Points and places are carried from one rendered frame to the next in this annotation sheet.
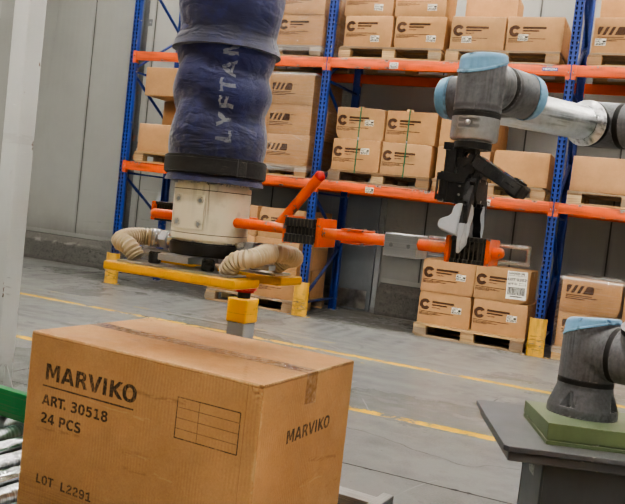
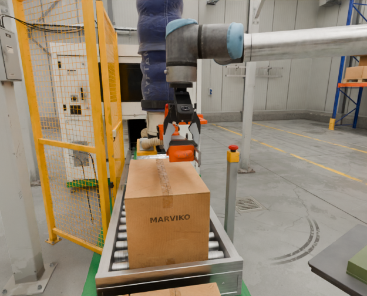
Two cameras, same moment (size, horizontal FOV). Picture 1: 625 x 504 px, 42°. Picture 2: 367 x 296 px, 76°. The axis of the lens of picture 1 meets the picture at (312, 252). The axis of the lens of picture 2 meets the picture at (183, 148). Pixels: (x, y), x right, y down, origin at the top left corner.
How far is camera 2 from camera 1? 140 cm
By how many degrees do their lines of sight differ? 53
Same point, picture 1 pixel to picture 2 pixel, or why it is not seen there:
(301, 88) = not seen: outside the picture
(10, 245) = (246, 121)
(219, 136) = (145, 91)
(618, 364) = not seen: outside the picture
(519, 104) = (208, 50)
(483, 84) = (168, 44)
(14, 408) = not seen: hidden behind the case
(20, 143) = (249, 87)
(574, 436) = not seen: outside the picture
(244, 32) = (148, 44)
